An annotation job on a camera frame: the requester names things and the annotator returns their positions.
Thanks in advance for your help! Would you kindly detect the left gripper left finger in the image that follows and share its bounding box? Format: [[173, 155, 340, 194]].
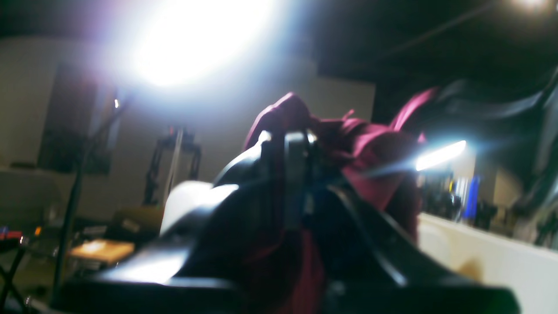
[[52, 131, 288, 314]]

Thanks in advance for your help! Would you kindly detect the dark red t-shirt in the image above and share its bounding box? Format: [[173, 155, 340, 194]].
[[244, 89, 435, 314]]

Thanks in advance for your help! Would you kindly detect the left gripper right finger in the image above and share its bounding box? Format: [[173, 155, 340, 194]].
[[284, 132, 521, 314]]

